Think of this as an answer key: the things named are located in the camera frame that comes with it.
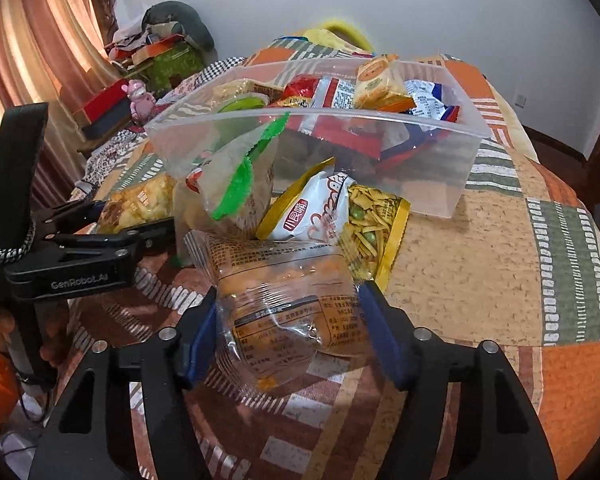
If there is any orange cracker packet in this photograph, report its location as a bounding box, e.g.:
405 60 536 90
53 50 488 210
354 53 414 111

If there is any pink toy figure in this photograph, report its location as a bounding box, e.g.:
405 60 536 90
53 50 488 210
124 78 156 122

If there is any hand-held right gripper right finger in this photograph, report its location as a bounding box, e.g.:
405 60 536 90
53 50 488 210
356 280 559 480

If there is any yellow pea stick packet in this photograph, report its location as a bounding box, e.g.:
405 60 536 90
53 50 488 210
340 183 412 292

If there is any green cardboard box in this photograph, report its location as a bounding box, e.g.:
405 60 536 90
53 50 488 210
129 42 206 96

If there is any clear packet of orange snacks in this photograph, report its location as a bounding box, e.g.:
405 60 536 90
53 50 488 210
187 230 369 397

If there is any pink striped curtain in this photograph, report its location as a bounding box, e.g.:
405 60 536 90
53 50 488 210
0 0 122 212

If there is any person's left hand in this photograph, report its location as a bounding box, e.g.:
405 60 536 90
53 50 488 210
39 304 74 370

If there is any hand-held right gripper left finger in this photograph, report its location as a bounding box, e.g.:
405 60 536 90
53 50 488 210
27 294 222 480

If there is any dark blue box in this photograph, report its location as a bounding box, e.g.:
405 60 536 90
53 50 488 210
82 105 141 141

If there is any red and blue packet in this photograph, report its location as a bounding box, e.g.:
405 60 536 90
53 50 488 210
379 78 464 172

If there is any white and yellow snack packet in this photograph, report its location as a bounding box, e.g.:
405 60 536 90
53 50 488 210
256 157 356 247

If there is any green jelly cup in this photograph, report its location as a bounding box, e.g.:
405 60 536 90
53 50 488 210
215 93 270 114

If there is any red snack packet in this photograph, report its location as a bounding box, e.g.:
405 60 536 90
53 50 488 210
282 73 326 109

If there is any checkered printed quilt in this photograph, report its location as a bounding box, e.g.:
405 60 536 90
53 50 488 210
72 57 246 197

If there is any clear plastic container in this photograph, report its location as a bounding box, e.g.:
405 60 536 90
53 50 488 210
144 52 494 219

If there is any grey curved pillow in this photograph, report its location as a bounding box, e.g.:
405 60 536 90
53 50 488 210
142 1 216 54

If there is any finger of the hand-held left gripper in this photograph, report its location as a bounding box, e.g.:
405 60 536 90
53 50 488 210
47 216 177 264
32 199 109 234

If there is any red packet with white label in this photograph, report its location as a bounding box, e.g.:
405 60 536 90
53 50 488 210
289 75 382 160

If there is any yellow cushion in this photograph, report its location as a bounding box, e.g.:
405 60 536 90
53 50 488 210
302 18 374 54

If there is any clear bag with green zip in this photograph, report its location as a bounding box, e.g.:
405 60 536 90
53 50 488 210
172 112 291 242

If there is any orange box lid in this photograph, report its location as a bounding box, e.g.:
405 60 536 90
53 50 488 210
129 34 186 61

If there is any pale yellow snack packet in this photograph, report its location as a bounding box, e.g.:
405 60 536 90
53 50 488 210
212 78 261 106

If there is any clear puffed snack bag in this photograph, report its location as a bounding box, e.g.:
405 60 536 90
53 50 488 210
97 173 177 235

